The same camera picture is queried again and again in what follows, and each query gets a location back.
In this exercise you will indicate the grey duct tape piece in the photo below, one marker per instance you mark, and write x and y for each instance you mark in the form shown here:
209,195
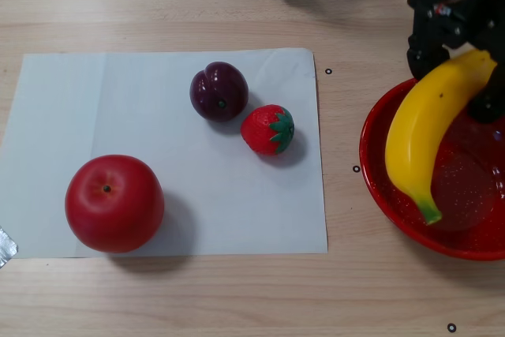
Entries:
6,248

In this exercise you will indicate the white paper sheet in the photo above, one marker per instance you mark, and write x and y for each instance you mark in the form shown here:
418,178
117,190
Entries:
177,155

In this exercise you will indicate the red plastic apple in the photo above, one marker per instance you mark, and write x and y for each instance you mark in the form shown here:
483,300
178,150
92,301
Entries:
114,207

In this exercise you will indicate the dark purple plastic plum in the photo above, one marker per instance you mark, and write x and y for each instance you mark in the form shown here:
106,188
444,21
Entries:
217,90

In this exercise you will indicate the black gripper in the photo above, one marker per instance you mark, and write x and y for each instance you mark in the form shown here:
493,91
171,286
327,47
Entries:
433,35

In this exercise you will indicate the red plastic strawberry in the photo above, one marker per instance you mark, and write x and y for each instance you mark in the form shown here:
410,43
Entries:
260,132

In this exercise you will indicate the red speckled enamel bowl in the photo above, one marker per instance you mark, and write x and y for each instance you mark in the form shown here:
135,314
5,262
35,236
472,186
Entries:
465,195

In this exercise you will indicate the yellow plastic banana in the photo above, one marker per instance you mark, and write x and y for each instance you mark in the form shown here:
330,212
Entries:
418,135

